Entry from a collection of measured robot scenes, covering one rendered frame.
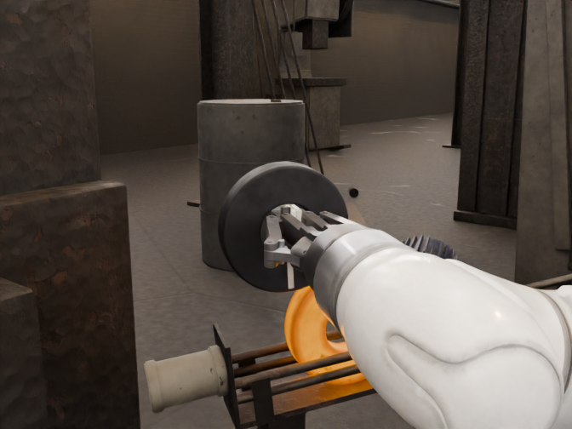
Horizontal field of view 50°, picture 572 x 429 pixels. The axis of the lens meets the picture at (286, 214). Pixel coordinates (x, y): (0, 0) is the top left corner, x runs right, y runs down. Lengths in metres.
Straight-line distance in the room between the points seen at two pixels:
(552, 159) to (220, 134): 1.56
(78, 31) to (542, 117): 2.31
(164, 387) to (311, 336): 0.18
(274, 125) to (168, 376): 2.47
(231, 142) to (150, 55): 5.77
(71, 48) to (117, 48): 7.57
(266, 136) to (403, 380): 2.76
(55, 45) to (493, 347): 0.69
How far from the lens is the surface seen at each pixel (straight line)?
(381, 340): 0.40
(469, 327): 0.37
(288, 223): 0.65
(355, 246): 0.49
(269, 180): 0.69
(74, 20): 0.90
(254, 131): 3.09
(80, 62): 0.90
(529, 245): 3.01
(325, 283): 0.49
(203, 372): 0.74
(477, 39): 4.47
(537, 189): 2.95
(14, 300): 0.70
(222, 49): 4.86
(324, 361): 0.76
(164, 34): 9.00
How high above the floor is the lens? 1.02
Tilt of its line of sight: 13 degrees down
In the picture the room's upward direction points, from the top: straight up
